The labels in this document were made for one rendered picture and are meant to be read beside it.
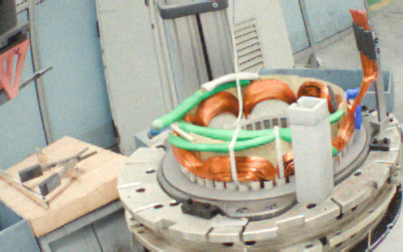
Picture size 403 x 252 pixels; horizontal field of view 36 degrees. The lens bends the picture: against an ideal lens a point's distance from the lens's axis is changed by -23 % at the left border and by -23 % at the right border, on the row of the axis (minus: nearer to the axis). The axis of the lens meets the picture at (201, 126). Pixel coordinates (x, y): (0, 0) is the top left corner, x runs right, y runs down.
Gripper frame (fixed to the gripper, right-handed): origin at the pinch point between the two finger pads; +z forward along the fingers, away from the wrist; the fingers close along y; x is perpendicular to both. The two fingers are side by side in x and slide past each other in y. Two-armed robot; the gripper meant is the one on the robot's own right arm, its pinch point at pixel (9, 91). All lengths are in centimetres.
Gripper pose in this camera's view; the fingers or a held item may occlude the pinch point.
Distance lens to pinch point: 89.4
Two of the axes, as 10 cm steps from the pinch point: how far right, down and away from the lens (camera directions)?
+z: 1.8, 9.1, 3.7
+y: 6.9, 1.5, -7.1
